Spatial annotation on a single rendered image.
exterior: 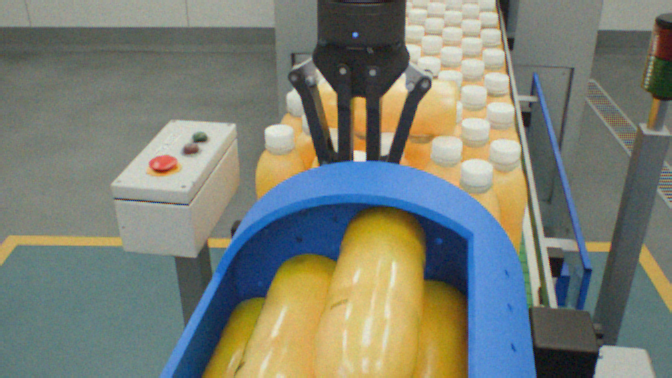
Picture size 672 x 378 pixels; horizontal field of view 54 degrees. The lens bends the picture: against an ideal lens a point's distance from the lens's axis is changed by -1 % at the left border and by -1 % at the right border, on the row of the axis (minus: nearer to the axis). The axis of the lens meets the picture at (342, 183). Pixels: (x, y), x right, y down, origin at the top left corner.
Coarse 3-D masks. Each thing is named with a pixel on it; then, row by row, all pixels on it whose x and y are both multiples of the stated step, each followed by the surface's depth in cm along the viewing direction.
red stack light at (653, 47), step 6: (654, 24) 90; (654, 30) 89; (660, 30) 88; (666, 30) 87; (654, 36) 89; (660, 36) 88; (666, 36) 88; (654, 42) 89; (660, 42) 88; (666, 42) 88; (654, 48) 90; (660, 48) 89; (666, 48) 88; (654, 54) 90; (660, 54) 89; (666, 54) 88
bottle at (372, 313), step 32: (352, 224) 57; (384, 224) 54; (416, 224) 57; (352, 256) 51; (384, 256) 51; (416, 256) 53; (352, 288) 47; (384, 288) 47; (416, 288) 50; (320, 320) 47; (352, 320) 44; (384, 320) 45; (416, 320) 47; (320, 352) 44; (352, 352) 43; (384, 352) 43; (416, 352) 46
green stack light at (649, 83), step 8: (648, 56) 91; (648, 64) 91; (656, 64) 90; (664, 64) 89; (648, 72) 91; (656, 72) 90; (664, 72) 89; (648, 80) 92; (656, 80) 90; (664, 80) 90; (648, 88) 92; (656, 88) 91; (664, 88) 90; (664, 96) 91
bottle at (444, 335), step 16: (432, 288) 57; (448, 288) 57; (432, 304) 55; (448, 304) 55; (464, 304) 57; (432, 320) 53; (448, 320) 53; (464, 320) 55; (432, 336) 51; (448, 336) 52; (464, 336) 53; (432, 352) 50; (448, 352) 50; (464, 352) 52; (416, 368) 49; (432, 368) 49; (448, 368) 49; (464, 368) 50
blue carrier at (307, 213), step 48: (288, 192) 57; (336, 192) 53; (384, 192) 53; (432, 192) 55; (240, 240) 57; (288, 240) 62; (336, 240) 62; (432, 240) 60; (480, 240) 53; (240, 288) 66; (480, 288) 47; (192, 336) 52; (480, 336) 43; (528, 336) 51
